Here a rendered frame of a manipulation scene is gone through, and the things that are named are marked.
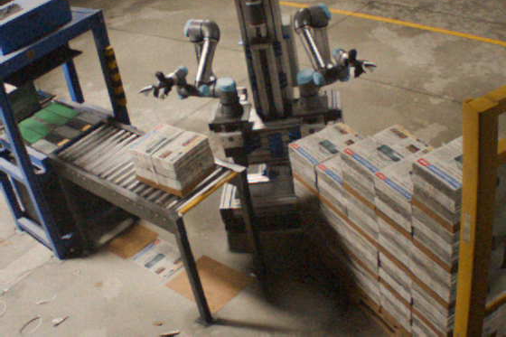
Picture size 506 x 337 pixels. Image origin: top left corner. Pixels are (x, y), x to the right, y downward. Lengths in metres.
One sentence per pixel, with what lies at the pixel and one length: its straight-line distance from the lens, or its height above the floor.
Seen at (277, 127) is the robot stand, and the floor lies 0.72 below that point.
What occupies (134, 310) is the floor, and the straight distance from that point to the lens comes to 4.29.
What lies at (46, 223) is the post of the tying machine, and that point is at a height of 0.34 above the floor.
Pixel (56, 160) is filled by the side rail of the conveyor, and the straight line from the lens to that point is 4.46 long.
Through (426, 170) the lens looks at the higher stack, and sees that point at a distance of 2.75.
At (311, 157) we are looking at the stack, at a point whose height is 0.83.
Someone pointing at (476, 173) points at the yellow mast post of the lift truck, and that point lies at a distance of 2.14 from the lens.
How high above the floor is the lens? 2.84
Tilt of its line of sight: 31 degrees down
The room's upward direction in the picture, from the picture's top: 11 degrees counter-clockwise
